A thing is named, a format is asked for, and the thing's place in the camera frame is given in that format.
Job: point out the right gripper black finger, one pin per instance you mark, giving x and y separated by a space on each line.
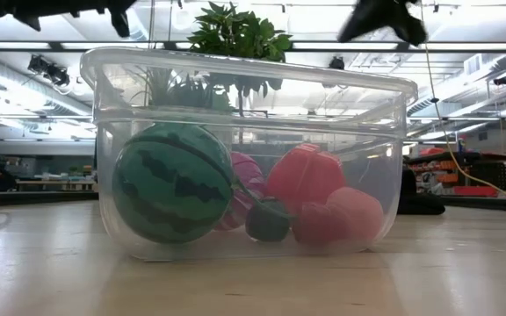
367 15

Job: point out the red toy bell pepper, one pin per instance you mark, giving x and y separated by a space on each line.
305 175

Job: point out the green toy watermelon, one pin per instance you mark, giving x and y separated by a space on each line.
169 184

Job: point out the pink toy peach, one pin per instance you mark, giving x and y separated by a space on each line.
358 215

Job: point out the purple toy onion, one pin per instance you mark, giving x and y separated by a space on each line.
246 175

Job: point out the red toy strawberry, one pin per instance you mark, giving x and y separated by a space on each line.
314 224

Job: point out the dark toy plum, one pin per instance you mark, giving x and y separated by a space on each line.
266 224

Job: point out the clear plastic tupperware container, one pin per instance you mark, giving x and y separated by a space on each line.
367 131

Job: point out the black ceiling-mounted device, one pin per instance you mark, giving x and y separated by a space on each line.
337 63
48 70
504 79

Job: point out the tall leafy plant black pot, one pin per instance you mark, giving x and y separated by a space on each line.
240 30

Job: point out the black cloth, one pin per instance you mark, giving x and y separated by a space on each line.
420 204

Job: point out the background workbench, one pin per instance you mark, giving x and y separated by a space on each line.
55 184

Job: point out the red cart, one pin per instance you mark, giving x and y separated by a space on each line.
477 191

